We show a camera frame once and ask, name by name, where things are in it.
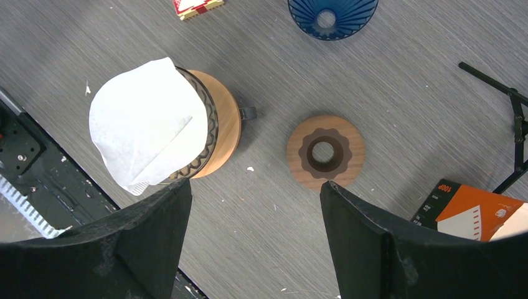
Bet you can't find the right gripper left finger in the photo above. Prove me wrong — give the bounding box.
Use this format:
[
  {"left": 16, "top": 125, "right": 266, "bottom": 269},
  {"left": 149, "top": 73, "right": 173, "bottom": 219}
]
[{"left": 1, "top": 179, "right": 192, "bottom": 298}]

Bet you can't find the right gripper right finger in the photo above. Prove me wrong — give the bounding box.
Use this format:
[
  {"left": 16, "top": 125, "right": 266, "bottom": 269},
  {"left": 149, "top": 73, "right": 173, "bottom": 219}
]
[{"left": 320, "top": 181, "right": 527, "bottom": 298}]

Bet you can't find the clear smoky glass dripper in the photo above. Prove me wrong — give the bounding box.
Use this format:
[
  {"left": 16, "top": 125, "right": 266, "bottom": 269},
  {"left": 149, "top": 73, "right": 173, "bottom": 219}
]
[{"left": 161, "top": 65, "right": 219, "bottom": 186}]

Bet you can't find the dark wooden dripper ring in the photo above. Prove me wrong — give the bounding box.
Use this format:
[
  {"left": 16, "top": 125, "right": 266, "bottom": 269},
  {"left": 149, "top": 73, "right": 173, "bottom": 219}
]
[{"left": 286, "top": 115, "right": 366, "bottom": 191}]

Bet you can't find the white paper coffee filter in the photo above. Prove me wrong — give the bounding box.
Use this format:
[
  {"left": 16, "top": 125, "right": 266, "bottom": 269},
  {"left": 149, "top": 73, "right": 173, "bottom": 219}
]
[{"left": 89, "top": 57, "right": 208, "bottom": 196}]

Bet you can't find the light wooden dripper ring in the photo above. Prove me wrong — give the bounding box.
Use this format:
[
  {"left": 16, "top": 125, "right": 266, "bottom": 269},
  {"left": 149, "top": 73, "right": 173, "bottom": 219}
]
[{"left": 187, "top": 69, "right": 243, "bottom": 179}]

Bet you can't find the orange coffee filter box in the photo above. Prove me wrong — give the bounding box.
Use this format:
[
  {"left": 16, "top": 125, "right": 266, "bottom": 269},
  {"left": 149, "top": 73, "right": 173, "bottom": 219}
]
[{"left": 411, "top": 179, "right": 527, "bottom": 242}]

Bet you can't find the black microphone tripod stand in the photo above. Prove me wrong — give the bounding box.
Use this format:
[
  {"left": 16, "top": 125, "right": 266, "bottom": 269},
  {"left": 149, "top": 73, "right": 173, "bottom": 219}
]
[{"left": 458, "top": 61, "right": 528, "bottom": 195}]

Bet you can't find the playing card box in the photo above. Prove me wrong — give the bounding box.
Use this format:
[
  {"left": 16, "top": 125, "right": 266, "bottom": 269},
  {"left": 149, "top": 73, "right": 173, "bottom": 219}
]
[{"left": 172, "top": 0, "right": 225, "bottom": 21}]

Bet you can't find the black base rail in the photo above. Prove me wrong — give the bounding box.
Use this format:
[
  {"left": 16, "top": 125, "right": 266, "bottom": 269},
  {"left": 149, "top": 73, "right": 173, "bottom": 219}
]
[{"left": 1, "top": 90, "right": 204, "bottom": 298}]

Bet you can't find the grey dripper with handle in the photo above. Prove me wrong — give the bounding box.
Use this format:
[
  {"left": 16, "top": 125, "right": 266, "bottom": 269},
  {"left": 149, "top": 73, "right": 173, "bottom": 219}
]
[{"left": 238, "top": 107, "right": 257, "bottom": 121}]

